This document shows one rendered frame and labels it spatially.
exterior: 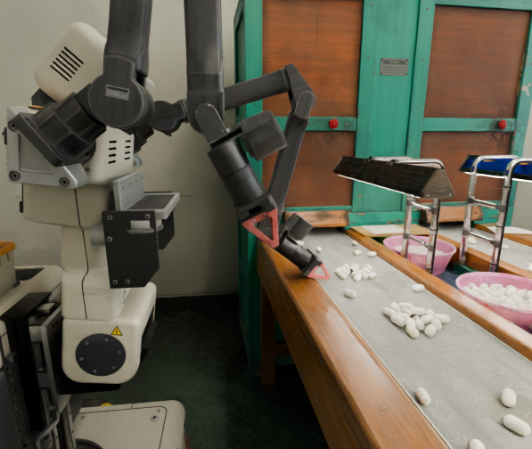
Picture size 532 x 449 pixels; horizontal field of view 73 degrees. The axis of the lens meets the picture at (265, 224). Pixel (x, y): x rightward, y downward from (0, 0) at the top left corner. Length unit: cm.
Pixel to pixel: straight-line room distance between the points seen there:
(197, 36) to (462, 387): 75
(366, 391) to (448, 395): 16
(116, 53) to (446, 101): 155
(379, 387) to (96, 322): 58
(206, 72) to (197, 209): 185
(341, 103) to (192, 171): 110
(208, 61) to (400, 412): 62
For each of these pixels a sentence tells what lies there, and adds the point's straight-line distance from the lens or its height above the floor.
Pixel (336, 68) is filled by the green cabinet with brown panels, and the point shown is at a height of 147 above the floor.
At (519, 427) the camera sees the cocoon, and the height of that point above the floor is 76.
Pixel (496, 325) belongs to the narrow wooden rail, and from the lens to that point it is 100.
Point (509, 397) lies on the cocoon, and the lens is 78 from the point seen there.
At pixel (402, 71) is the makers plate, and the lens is 180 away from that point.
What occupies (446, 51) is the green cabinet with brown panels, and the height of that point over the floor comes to 155.
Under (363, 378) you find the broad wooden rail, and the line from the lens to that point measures 72.
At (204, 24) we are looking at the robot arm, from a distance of 62.
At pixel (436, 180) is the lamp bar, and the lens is 94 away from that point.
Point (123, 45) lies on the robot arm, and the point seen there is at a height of 131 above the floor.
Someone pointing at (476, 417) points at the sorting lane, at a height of 74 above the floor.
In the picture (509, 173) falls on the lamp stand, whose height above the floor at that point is 107.
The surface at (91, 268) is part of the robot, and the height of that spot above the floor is 91.
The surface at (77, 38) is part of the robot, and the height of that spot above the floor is 135.
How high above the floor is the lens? 118
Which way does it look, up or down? 14 degrees down
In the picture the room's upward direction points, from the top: straight up
